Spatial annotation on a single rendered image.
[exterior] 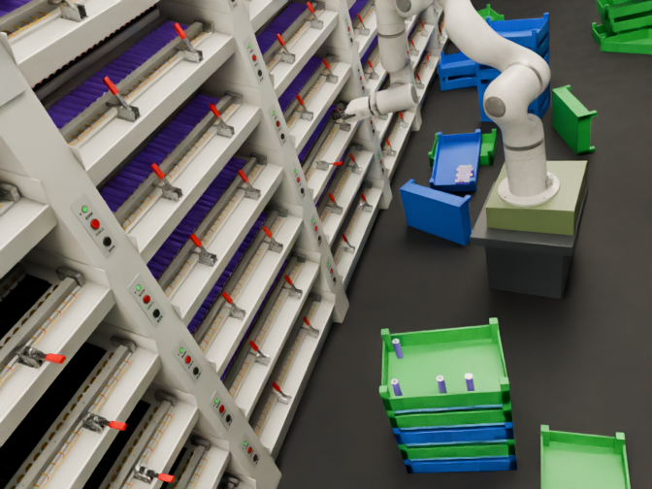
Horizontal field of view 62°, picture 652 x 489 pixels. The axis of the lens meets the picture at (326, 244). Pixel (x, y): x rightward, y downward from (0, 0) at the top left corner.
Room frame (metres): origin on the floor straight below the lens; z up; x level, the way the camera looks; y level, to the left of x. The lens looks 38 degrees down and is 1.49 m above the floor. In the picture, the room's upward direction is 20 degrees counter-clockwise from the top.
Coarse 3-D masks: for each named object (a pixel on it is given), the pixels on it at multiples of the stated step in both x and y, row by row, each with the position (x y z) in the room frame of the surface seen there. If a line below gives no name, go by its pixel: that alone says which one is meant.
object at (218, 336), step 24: (264, 216) 1.44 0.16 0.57; (288, 216) 1.45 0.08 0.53; (264, 240) 1.34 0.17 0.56; (288, 240) 1.35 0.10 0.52; (240, 264) 1.24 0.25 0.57; (264, 264) 1.26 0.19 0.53; (216, 288) 1.17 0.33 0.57; (240, 288) 1.17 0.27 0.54; (264, 288) 1.17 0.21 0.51; (216, 312) 1.09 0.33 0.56; (240, 312) 1.10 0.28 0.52; (192, 336) 1.03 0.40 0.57; (216, 336) 1.03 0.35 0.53; (240, 336) 1.04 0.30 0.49; (216, 360) 0.96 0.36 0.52
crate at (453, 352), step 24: (384, 336) 0.96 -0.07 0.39; (408, 336) 0.96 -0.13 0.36; (432, 336) 0.94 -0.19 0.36; (456, 336) 0.92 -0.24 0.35; (480, 336) 0.90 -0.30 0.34; (384, 360) 0.91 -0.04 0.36; (408, 360) 0.91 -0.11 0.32; (432, 360) 0.89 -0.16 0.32; (456, 360) 0.86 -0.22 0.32; (480, 360) 0.84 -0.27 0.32; (504, 360) 0.78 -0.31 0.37; (384, 384) 0.84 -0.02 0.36; (408, 384) 0.84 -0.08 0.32; (432, 384) 0.82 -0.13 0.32; (456, 384) 0.80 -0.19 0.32; (480, 384) 0.77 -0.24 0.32; (504, 384) 0.70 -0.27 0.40; (408, 408) 0.78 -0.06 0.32
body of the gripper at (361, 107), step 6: (354, 102) 1.89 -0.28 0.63; (360, 102) 1.86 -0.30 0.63; (366, 102) 1.84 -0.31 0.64; (348, 108) 1.87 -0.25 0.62; (354, 108) 1.84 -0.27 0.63; (360, 108) 1.82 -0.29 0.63; (366, 108) 1.81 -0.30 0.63; (360, 114) 1.82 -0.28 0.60; (366, 114) 1.81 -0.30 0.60; (372, 114) 1.81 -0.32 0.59; (348, 120) 1.84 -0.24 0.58; (354, 120) 1.83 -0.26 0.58
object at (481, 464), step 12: (408, 468) 0.79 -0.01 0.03; (420, 468) 0.78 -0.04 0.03; (432, 468) 0.77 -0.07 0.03; (444, 468) 0.76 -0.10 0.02; (456, 468) 0.75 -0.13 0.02; (468, 468) 0.74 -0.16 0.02; (480, 468) 0.73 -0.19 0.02; (492, 468) 0.72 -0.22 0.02; (504, 468) 0.71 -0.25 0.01; (516, 468) 0.70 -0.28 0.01
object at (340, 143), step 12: (348, 96) 2.05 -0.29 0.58; (360, 120) 2.02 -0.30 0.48; (348, 132) 1.89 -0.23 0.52; (324, 144) 1.82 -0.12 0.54; (336, 144) 1.82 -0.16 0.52; (324, 156) 1.75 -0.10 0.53; (336, 156) 1.74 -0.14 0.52; (312, 168) 1.69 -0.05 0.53; (312, 180) 1.62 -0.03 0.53; (324, 180) 1.62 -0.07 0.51; (312, 192) 1.51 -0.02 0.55
